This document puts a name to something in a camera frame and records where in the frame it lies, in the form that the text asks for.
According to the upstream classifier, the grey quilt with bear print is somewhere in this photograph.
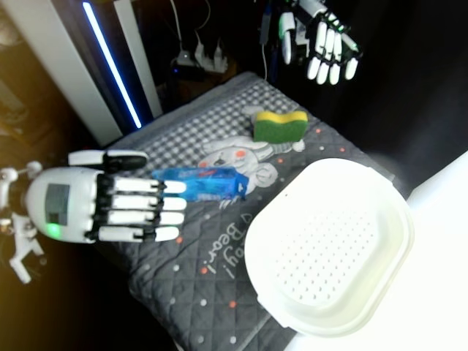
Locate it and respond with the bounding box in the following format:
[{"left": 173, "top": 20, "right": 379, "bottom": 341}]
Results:
[{"left": 93, "top": 71, "right": 396, "bottom": 351}]

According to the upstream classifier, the white plastic basin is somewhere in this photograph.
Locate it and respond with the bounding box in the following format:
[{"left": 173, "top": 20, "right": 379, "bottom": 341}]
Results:
[{"left": 244, "top": 157, "right": 416, "bottom": 339}]

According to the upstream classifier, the black adapter with white cap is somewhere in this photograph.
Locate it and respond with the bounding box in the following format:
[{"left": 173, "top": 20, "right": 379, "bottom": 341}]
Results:
[{"left": 169, "top": 50, "right": 206, "bottom": 81}]

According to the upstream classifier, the white cable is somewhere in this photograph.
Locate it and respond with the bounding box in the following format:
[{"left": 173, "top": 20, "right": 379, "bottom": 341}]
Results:
[{"left": 168, "top": 0, "right": 187, "bottom": 56}]

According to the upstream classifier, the white column with blue light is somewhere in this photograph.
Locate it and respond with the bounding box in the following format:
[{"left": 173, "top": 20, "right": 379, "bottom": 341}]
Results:
[{"left": 0, "top": 0, "right": 164, "bottom": 148}]

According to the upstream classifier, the yellow and green sponge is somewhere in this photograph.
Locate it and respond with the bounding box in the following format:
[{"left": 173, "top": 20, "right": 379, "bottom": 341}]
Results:
[{"left": 252, "top": 110, "right": 309, "bottom": 143}]

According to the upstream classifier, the white power strip with plugs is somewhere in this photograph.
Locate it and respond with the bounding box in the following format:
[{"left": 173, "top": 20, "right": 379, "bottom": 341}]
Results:
[{"left": 193, "top": 31, "right": 230, "bottom": 74}]

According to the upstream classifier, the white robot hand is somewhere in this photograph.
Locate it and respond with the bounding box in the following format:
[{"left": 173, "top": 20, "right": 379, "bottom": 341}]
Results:
[
  {"left": 24, "top": 148, "right": 188, "bottom": 245},
  {"left": 278, "top": 7, "right": 363, "bottom": 86}
]

